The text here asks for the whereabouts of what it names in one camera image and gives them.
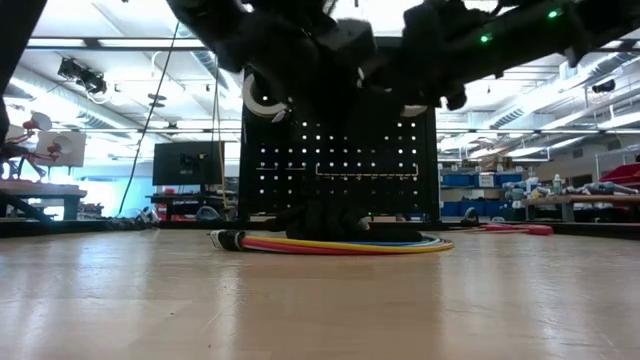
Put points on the black monitor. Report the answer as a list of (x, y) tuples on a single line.
[(170, 165)]

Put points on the cluttered wooden table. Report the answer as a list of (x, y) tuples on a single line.
[(575, 200)]

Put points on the black overhead beam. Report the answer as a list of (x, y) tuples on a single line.
[(100, 44)]

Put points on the blue bin shelving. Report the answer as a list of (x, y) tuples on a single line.
[(455, 180)]

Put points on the black peg board stand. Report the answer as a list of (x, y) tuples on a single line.
[(250, 200)]

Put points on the black work glove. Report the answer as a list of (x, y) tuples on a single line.
[(320, 220)]

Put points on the white tape roll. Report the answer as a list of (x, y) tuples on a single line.
[(414, 111), (255, 107)]

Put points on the red and white gadget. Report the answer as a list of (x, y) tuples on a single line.
[(30, 124)]

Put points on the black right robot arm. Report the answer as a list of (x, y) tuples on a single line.
[(525, 35)]

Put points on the white poster board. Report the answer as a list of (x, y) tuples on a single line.
[(75, 155)]

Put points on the black aluminium table frame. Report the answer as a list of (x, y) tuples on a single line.
[(600, 229)]

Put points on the wooden workbench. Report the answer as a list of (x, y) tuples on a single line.
[(50, 191)]

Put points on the black glove with grey cuff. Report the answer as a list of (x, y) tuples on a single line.
[(395, 235)]

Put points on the black ceiling camera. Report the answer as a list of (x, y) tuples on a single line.
[(604, 86)]

